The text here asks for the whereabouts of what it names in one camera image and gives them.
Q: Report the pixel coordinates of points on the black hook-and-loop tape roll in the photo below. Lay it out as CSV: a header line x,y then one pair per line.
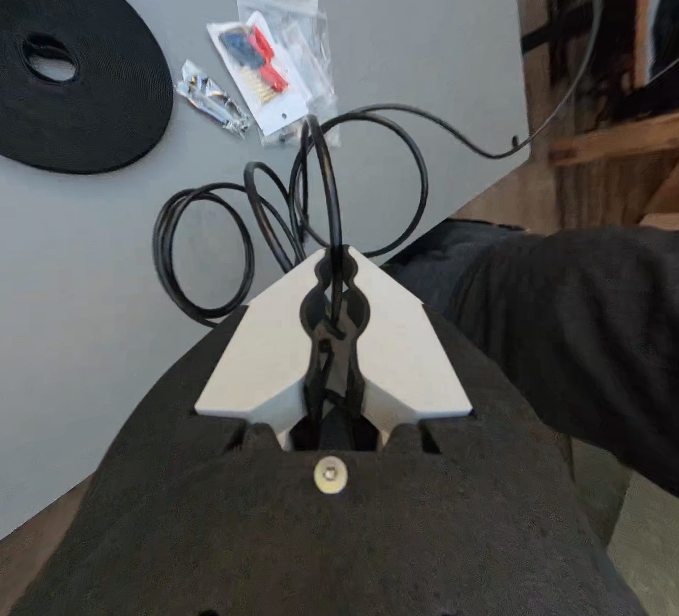
x,y
106,69

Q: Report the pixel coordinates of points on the wooden plank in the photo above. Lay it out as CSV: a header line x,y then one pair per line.
x,y
626,141

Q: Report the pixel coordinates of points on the card with red connectors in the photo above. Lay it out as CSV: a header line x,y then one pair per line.
x,y
268,56

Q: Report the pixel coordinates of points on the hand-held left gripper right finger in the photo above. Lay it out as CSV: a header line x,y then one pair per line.
x,y
408,361

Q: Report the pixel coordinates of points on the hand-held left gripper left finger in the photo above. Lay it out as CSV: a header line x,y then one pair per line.
x,y
260,361

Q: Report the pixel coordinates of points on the person's dark pants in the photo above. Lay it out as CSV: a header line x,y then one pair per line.
x,y
440,255

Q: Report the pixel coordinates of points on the small bag of screws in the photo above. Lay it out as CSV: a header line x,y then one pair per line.
x,y
209,93

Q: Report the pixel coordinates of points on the clear plastic bag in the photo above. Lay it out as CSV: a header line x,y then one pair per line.
x,y
297,11

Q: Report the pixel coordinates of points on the grey desk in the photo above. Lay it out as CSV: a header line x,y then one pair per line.
x,y
435,32

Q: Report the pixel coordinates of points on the person's black shirt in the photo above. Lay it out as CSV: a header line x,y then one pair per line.
x,y
583,335

